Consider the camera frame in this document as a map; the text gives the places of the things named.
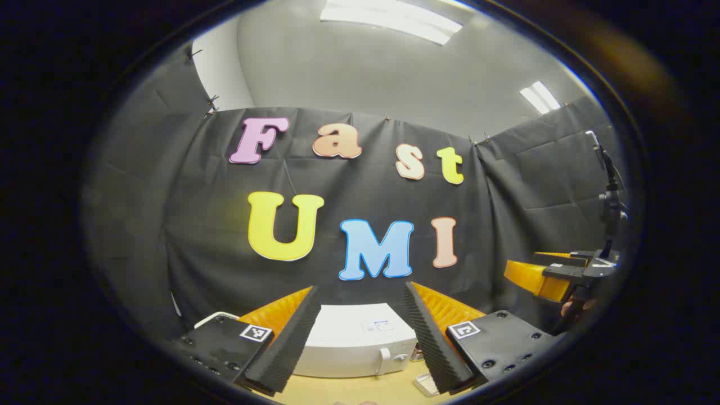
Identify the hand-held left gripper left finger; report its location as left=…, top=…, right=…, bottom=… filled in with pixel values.
left=172, top=285, right=322, bottom=397

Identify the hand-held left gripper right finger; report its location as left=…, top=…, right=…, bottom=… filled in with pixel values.
left=403, top=281, right=565, bottom=395

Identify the white microwave oven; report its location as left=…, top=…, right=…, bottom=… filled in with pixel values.
left=292, top=304, right=420, bottom=379

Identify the white rectangular food tray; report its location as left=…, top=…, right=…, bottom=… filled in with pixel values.
left=413, top=373, right=442, bottom=398

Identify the white toaster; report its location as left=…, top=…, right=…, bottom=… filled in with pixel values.
left=194, top=312, right=241, bottom=330

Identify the black tripod stand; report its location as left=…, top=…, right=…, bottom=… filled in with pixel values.
left=585, top=130, right=628, bottom=260

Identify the small ceiling light panel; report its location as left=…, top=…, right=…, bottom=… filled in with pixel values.
left=520, top=81, right=562, bottom=115

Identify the black backdrop cloth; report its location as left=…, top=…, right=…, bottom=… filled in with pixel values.
left=84, top=48, right=626, bottom=349

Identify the large ceiling light panel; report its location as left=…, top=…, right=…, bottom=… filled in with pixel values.
left=320, top=0, right=463, bottom=46

